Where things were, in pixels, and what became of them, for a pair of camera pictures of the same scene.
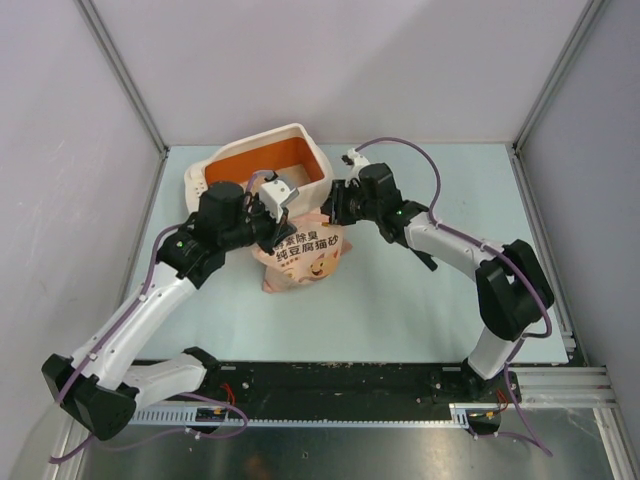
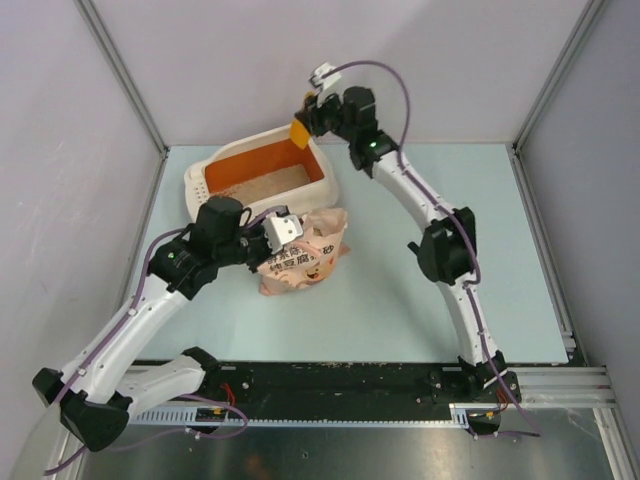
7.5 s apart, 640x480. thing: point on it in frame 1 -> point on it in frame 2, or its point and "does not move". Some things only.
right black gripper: x=334 y=205 -> x=312 y=114
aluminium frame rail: x=565 y=393 does not move
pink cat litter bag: x=311 y=253 does not move
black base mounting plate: x=262 y=385 does not move
